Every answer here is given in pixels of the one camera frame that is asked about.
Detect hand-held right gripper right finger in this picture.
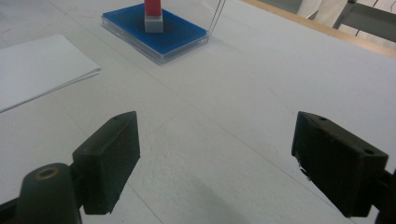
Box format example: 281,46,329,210
291,110,389,218

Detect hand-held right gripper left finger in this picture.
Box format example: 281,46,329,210
72,110,141,216

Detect clear ink pad lid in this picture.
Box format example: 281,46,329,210
207,0,228,35

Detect wooden table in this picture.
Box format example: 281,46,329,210
239,0,396,60

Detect blue ink pad case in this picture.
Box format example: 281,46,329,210
101,3,209,65

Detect white paper sheet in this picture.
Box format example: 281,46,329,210
0,33,101,114

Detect red stamp with grey base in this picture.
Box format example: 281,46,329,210
143,0,164,34

